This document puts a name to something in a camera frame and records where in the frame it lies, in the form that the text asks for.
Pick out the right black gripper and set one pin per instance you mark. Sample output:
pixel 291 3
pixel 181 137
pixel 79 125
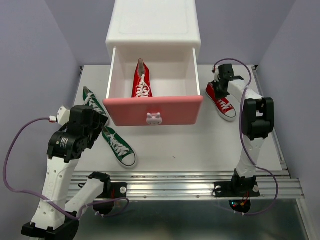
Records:
pixel 219 95

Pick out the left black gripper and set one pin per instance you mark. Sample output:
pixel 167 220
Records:
pixel 99 120

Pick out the red sneaker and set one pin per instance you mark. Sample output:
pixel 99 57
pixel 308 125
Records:
pixel 141 82
pixel 224 108

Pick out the pink drawer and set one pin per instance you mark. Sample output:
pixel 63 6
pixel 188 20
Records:
pixel 174 83

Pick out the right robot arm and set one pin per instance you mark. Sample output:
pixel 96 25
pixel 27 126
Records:
pixel 256 122

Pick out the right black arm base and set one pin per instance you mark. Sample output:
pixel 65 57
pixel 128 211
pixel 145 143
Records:
pixel 239 196

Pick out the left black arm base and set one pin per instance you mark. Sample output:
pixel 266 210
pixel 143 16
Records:
pixel 110 192

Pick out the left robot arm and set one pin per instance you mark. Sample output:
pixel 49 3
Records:
pixel 56 218

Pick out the white shoe cabinet body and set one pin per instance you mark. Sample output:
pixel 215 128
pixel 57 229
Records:
pixel 154 24

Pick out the green sneaker rear left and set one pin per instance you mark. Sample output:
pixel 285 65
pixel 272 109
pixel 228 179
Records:
pixel 90 99

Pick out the green sneaker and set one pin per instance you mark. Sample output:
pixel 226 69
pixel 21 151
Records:
pixel 123 152
pixel 90 99

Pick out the green sneaker front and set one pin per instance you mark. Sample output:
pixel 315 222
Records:
pixel 123 152

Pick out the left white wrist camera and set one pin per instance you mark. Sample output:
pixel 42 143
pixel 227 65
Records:
pixel 62 117

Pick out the aluminium rail frame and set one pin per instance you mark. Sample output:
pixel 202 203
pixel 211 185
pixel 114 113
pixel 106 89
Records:
pixel 185 205

